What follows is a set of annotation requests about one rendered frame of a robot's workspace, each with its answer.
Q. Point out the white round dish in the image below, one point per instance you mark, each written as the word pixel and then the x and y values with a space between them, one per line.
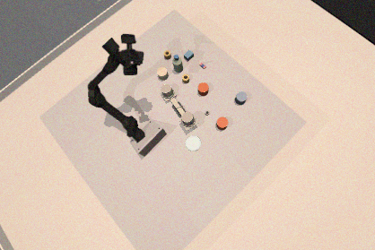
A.
pixel 193 143

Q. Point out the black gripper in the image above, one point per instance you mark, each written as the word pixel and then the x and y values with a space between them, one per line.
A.
pixel 127 55

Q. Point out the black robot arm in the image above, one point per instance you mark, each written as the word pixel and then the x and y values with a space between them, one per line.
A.
pixel 98 100

